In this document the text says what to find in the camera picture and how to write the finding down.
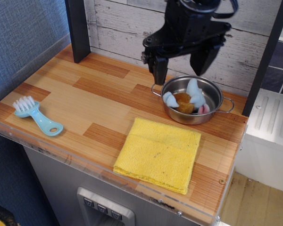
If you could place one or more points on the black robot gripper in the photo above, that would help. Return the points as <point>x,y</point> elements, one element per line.
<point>192,27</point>

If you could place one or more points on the blue and brown plush toy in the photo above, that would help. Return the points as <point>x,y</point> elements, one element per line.
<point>189,101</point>

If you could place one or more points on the yellow folded napkin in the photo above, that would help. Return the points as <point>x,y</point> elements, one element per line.
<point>159,154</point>

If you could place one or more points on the gray toy fridge cabinet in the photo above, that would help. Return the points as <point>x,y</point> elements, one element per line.
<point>60,180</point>

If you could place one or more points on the small steel pot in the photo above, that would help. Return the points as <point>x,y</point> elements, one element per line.
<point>212,94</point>

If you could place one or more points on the white grooved cabinet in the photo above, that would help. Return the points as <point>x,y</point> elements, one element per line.
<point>261,153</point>

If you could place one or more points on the light blue scrub brush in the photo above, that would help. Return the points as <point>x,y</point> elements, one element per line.
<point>27,107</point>

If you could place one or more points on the silver dispenser button panel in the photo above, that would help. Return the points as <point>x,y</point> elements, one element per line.
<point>100,211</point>

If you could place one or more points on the clear acrylic edge guard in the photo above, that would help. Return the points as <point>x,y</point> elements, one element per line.
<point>211,172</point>

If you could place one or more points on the yellow and black object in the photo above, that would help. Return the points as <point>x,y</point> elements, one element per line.
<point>7,218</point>

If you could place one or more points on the left dark gray post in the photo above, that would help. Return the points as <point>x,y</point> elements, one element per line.
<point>77,23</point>

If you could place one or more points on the dark gray post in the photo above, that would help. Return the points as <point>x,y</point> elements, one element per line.
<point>77,23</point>
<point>265,60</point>

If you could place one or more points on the right dark gray post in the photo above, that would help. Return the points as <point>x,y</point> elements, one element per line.
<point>265,60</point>

